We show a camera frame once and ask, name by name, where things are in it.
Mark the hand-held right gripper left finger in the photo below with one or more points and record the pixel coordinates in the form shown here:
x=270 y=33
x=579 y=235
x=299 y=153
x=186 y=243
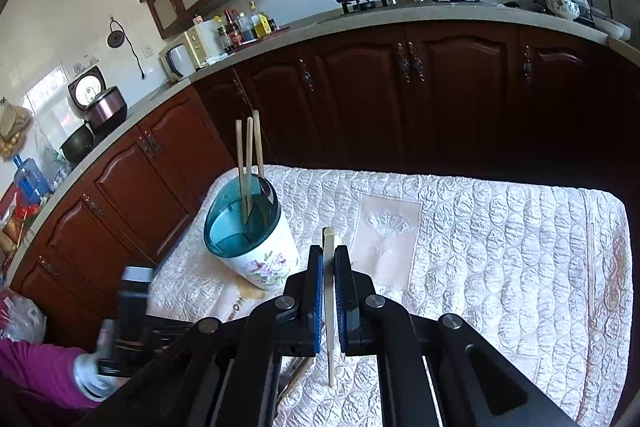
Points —
x=316 y=302

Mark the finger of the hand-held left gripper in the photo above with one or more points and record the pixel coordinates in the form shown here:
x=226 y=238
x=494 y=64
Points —
x=160 y=334

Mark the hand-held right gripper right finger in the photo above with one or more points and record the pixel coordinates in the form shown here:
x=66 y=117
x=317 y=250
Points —
x=341 y=302

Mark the white floral utensil holder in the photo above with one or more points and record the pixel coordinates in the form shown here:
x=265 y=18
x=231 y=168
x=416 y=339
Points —
x=265 y=257

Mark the person's left forearm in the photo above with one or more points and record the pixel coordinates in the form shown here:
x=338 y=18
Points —
x=35 y=367

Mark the person's left hand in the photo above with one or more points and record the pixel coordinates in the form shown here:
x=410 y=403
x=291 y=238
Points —
x=90 y=374

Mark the white plastic bag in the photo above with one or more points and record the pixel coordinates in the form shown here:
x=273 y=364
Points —
x=22 y=317

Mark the cream quilted tablecloth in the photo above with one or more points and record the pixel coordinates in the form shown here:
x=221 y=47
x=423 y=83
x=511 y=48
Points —
x=475 y=282

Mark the red packets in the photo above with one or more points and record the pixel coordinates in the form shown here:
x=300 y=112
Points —
x=20 y=217

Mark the blue water bottle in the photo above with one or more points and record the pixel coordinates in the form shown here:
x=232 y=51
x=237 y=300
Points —
x=30 y=179

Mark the black inner pot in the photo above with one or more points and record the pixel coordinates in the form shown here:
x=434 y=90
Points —
x=77 y=144

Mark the dark wooden base cabinets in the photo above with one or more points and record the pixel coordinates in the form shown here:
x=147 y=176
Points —
x=350 y=107

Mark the purple rice cooker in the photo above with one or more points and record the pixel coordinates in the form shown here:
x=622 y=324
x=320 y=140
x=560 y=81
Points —
x=105 y=109

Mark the clear bag of food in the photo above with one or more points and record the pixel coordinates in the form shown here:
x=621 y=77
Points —
x=12 y=129

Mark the cream microwave oven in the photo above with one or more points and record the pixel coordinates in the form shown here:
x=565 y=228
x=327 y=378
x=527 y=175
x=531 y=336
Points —
x=192 y=49

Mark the speckled stone countertop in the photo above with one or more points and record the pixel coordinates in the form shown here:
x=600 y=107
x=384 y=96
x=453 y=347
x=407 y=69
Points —
x=350 y=19

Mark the dark sauce bottle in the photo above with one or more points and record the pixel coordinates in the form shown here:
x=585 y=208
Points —
x=246 y=28

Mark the red label sauce bottle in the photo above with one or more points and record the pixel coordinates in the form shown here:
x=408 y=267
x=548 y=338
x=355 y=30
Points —
x=231 y=32

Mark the yellow oil bottle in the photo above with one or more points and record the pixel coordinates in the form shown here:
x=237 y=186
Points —
x=260 y=24

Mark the yellow cap condiment bottle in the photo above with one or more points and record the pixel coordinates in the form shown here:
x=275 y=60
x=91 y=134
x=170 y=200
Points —
x=220 y=34

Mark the gas stove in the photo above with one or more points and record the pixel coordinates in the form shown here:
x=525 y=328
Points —
x=410 y=1

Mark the floral ceramic bowl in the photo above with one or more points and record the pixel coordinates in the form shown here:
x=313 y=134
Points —
x=567 y=4

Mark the white bowl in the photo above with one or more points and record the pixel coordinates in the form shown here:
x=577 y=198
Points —
x=612 y=27

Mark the white wall outlet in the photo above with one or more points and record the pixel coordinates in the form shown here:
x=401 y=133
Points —
x=148 y=52

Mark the round black wall hanging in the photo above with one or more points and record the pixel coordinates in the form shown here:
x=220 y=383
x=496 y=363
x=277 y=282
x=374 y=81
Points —
x=116 y=38

